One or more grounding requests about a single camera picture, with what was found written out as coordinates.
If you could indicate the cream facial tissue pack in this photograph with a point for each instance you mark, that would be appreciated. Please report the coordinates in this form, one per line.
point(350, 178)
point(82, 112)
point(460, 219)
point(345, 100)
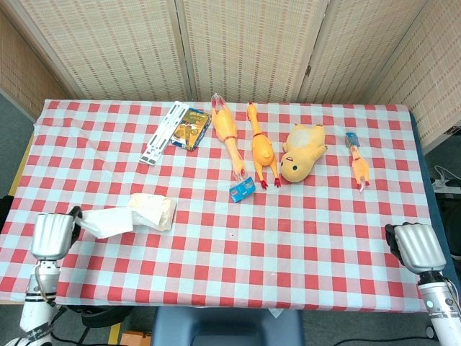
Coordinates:
point(155, 209)

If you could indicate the white power strip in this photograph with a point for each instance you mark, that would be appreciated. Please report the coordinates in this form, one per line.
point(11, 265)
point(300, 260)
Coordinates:
point(448, 186)

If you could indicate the blue cardboard hang tag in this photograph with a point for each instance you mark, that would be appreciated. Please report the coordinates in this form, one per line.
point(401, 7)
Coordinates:
point(242, 190)

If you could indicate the unwrapped yellow rubber chicken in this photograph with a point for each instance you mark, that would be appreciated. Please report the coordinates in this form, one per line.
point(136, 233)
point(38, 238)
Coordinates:
point(262, 149)

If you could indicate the blue chair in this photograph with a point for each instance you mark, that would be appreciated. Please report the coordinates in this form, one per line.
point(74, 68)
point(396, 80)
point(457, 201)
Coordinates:
point(216, 320)

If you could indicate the plastic wrapped rubber chicken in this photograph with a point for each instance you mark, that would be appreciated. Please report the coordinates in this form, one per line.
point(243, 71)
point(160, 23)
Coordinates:
point(225, 126)

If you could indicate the white paper napkin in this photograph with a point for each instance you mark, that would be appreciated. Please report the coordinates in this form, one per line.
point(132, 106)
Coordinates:
point(108, 221)

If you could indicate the small rubber chicken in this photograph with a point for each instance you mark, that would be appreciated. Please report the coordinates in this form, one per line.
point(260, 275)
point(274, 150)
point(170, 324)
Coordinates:
point(360, 167)

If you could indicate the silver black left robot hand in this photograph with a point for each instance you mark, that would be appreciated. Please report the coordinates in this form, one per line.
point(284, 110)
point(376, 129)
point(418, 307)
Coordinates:
point(48, 234)

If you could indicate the metal screen hinge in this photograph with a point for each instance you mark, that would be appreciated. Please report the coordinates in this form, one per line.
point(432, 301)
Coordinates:
point(308, 70)

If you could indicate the white folding stand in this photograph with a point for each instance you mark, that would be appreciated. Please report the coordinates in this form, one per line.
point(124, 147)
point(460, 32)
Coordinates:
point(162, 135)

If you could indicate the yellow plush toy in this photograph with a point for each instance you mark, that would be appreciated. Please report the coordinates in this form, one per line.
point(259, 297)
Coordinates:
point(300, 147)

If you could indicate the red white checkered tablecloth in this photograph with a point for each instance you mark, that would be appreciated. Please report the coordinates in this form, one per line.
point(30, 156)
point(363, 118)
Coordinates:
point(230, 259)

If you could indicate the woven folding screen panel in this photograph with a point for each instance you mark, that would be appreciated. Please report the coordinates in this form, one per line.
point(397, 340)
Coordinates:
point(21, 61)
point(360, 47)
point(439, 72)
point(108, 47)
point(248, 47)

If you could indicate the blue yellow cardboard box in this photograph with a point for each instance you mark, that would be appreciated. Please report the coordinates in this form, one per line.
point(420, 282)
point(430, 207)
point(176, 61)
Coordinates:
point(189, 129)

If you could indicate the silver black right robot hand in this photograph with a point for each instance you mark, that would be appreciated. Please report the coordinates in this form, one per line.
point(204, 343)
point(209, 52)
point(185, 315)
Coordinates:
point(419, 245)

